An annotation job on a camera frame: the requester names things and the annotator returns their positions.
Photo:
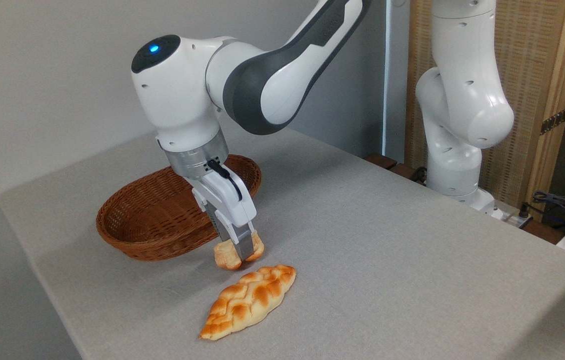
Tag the white vertical frame post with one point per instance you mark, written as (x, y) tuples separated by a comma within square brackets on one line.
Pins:
[(398, 75)]

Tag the brown wicker basket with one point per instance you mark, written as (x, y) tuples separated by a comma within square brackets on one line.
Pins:
[(137, 220)]

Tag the dark metal screen hinge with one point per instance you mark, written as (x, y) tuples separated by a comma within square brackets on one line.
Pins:
[(555, 121)]

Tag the wooden woven screen panel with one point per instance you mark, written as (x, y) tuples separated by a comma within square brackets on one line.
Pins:
[(532, 50)]

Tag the braided golden bread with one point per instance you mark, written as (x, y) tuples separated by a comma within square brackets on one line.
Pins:
[(247, 302)]

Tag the black plug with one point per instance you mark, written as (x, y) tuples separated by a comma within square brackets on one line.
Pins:
[(525, 211)]

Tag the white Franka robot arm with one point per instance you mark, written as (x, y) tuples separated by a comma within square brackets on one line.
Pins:
[(172, 100)]

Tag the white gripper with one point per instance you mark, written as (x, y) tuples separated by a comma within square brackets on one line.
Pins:
[(230, 205)]

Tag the round sliced bread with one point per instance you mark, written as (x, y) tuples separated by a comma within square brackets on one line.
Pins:
[(225, 260)]

